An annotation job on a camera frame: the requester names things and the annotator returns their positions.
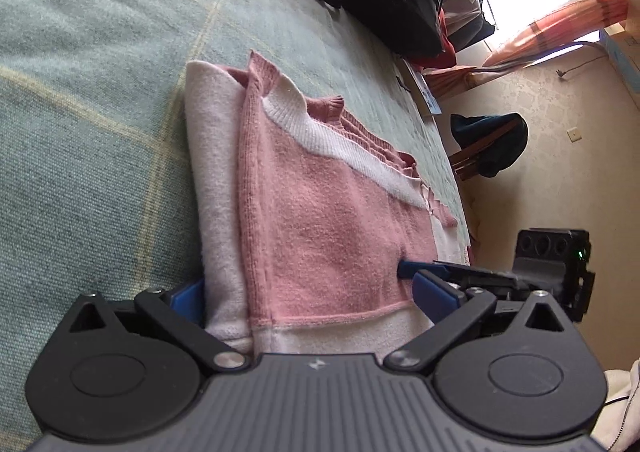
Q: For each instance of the white blue paperback book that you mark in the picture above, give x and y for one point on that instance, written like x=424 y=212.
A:
x=425 y=92

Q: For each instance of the light blue box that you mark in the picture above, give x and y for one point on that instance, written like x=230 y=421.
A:
x=622 y=62

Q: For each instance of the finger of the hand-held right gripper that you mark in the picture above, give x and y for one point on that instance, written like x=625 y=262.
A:
x=407 y=266
x=495 y=283

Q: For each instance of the orange curtain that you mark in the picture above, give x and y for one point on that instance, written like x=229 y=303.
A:
x=560 y=27

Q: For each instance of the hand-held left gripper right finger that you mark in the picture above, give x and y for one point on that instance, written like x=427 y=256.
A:
x=434 y=296

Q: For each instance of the pink and white sweater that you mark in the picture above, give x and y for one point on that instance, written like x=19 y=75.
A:
x=310 y=232

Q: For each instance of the dark teal jacket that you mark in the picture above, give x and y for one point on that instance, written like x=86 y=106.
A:
x=500 y=147

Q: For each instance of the wall socket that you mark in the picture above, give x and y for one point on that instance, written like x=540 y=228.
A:
x=575 y=135

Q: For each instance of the dark hanging coat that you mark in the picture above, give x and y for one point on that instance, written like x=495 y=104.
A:
x=475 y=32

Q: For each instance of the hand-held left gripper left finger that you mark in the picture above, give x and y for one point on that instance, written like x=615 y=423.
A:
x=187 y=299

